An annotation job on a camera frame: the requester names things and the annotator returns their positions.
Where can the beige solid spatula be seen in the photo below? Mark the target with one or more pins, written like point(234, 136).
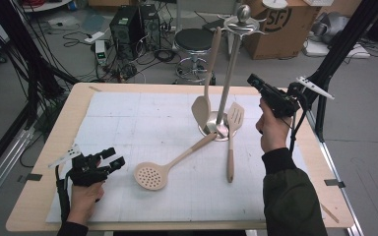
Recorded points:
point(201, 111)

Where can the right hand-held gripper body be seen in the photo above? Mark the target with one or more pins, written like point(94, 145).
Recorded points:
point(282, 103)

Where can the person's left hand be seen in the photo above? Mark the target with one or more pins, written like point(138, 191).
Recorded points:
point(82, 203)

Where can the brown tape strip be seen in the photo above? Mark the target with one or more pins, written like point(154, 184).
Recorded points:
point(329, 213)

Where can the cardboard box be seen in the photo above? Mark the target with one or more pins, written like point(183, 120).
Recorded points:
point(285, 32)

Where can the slim black computer tower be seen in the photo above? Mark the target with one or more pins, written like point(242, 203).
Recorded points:
point(151, 26)

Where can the large black computer tower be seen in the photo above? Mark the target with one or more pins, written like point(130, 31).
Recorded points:
point(124, 32)

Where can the aluminium rail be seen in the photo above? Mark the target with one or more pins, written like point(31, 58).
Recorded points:
point(3, 167)
point(338, 183)

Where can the long white power strip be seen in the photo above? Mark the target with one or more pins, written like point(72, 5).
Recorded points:
point(318, 49)

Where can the white round disc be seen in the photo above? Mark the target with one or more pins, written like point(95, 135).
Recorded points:
point(274, 3)

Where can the small white power strip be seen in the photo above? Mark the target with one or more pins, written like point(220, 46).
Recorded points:
point(94, 37)

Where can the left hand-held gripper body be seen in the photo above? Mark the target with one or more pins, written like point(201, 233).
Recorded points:
point(87, 172)

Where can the beige slotted spatula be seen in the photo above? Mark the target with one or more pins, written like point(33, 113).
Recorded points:
point(235, 114)

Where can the black tape piece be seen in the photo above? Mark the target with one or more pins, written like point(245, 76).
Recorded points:
point(32, 177)
point(334, 183)

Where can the beige perforated skimmer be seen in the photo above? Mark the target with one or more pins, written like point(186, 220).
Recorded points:
point(149, 177)

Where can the white grid mat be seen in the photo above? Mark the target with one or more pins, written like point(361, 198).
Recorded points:
point(164, 114)

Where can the white bench power supply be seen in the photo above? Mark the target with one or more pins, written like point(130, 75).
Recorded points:
point(100, 52)

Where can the steel utensil rack stand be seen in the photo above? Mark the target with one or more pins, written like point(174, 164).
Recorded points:
point(229, 65)

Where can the person's right hand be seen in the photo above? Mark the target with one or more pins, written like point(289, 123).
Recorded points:
point(274, 134)

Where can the black metal frame stand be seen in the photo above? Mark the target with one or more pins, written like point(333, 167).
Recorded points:
point(13, 32)
point(338, 49)

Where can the grey bag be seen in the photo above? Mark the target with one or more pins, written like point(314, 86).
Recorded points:
point(333, 26)

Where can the black round stool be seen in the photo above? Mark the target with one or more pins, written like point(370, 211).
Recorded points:
point(193, 39)

